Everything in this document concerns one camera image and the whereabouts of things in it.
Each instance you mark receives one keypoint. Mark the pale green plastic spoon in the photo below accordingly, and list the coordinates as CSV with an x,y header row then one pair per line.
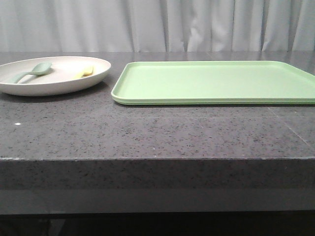
x,y
39,70

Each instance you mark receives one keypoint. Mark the light green serving tray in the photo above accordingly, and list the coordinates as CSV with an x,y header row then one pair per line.
x,y
213,83

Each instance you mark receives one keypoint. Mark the beige round plate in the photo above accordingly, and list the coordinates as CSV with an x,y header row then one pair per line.
x,y
58,81

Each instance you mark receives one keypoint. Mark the yellow plastic fork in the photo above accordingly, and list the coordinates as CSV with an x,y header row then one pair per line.
x,y
87,71

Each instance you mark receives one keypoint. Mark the white pleated curtain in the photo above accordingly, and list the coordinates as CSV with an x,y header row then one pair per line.
x,y
156,25

